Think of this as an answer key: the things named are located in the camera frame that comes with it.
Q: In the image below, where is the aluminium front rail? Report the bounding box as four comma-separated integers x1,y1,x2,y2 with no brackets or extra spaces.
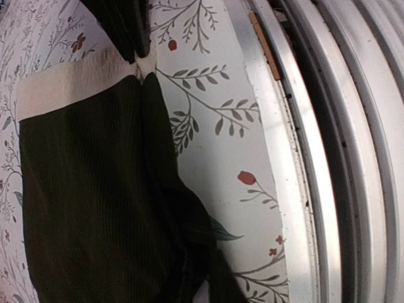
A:
226,1,403,302

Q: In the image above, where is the dark green underwear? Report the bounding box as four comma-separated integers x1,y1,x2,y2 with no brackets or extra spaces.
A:
17,49,246,302

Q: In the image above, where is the floral white table mat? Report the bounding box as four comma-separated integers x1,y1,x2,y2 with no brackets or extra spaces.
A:
1,1,290,302

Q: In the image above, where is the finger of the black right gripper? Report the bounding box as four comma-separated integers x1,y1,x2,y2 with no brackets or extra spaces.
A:
122,0,150,58
81,0,135,63

